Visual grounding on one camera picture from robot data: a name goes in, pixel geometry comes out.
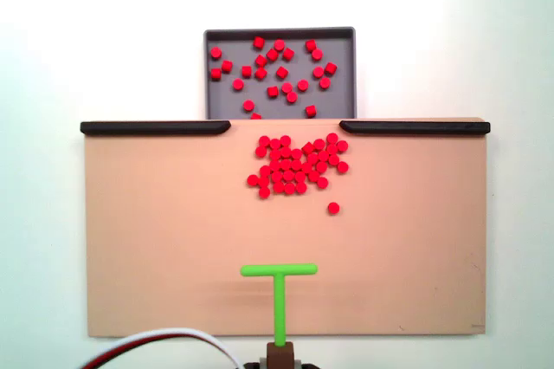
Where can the black edge rail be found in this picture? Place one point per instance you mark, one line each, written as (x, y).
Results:
(415, 127)
(151, 127)

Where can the beige rectangular board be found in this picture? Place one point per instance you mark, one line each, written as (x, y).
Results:
(389, 234)

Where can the grey shallow tray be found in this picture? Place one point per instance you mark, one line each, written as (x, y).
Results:
(342, 96)

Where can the red cylindrical granule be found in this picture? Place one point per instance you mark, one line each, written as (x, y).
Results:
(216, 74)
(272, 92)
(272, 54)
(275, 155)
(306, 167)
(342, 166)
(313, 176)
(296, 165)
(325, 82)
(282, 72)
(279, 45)
(275, 165)
(278, 187)
(285, 164)
(310, 45)
(321, 166)
(216, 53)
(261, 60)
(260, 73)
(289, 188)
(318, 72)
(333, 159)
(255, 116)
(259, 43)
(313, 157)
(288, 54)
(333, 208)
(291, 97)
(226, 66)
(319, 144)
(237, 84)
(299, 176)
(285, 140)
(260, 151)
(287, 176)
(323, 156)
(246, 71)
(286, 152)
(310, 111)
(263, 181)
(330, 68)
(264, 192)
(332, 138)
(301, 187)
(265, 170)
(275, 144)
(286, 88)
(248, 105)
(264, 141)
(296, 154)
(276, 176)
(302, 85)
(322, 182)
(332, 149)
(308, 147)
(317, 54)
(342, 146)
(253, 179)

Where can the green T-shaped pusher tool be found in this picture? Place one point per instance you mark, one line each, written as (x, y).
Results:
(279, 299)

